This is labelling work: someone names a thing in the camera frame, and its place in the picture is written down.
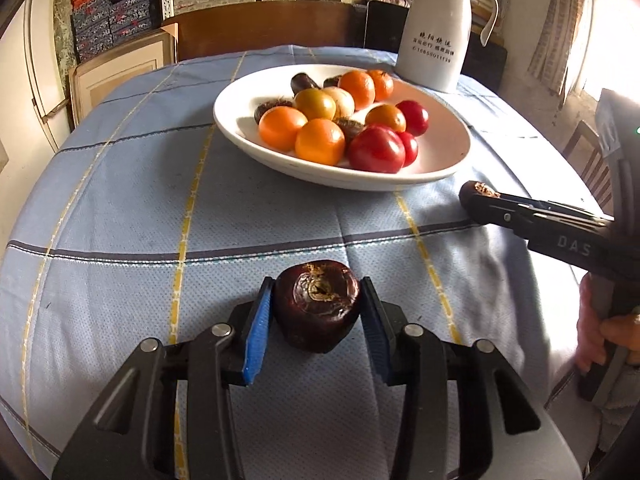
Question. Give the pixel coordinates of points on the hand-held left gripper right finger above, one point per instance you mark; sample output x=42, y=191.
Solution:
x=376, y=335

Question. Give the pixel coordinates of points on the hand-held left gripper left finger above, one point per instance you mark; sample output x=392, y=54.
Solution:
x=257, y=330

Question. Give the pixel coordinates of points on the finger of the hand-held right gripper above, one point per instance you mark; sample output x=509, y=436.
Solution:
x=555, y=206
x=510, y=217

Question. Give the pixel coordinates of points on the small dark purple fruit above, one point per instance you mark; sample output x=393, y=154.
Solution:
x=305, y=83
x=331, y=81
x=472, y=195

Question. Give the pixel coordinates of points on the large dark purple mangosteen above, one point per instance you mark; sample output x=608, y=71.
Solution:
x=315, y=310

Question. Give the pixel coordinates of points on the white oval bowl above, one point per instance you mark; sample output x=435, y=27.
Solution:
x=440, y=155

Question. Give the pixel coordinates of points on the small red tomato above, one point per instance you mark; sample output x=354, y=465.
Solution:
x=410, y=149

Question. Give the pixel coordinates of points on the large red tomato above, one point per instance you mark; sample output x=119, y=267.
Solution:
x=376, y=151

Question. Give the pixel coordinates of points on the dark spiky fruit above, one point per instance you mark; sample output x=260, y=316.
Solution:
x=270, y=110
x=351, y=129

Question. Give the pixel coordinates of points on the large orange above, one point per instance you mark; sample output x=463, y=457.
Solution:
x=320, y=141

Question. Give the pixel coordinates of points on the yellowish orange mandarin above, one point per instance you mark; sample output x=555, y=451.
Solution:
x=315, y=104

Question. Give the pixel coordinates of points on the person's right hand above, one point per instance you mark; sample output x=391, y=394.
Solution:
x=590, y=330

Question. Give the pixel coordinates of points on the wooden chair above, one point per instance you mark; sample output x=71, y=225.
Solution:
x=582, y=150

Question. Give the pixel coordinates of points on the orange tomato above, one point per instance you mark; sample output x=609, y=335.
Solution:
x=386, y=116

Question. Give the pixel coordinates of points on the bright window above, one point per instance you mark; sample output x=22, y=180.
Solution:
x=615, y=45

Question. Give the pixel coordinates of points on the blue checked tablecloth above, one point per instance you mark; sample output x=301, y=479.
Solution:
x=125, y=210

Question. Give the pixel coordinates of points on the patterned curtain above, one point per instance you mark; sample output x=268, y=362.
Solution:
x=560, y=25

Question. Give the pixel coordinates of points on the pale beige round fruit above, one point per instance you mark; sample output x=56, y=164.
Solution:
x=344, y=102

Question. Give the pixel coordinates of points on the white thermos jug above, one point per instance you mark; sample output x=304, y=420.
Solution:
x=430, y=25

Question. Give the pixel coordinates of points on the brown wooden board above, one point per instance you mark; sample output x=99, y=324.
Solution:
x=260, y=30

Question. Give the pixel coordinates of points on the stack of blue patterned boxes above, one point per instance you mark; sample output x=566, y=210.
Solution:
x=115, y=20

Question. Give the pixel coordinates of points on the white leaning board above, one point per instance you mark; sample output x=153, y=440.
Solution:
x=45, y=60

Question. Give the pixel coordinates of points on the green marbled panel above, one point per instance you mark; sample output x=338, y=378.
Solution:
x=62, y=20

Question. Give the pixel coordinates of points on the pale wooden picture frame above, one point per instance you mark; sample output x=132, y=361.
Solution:
x=120, y=80

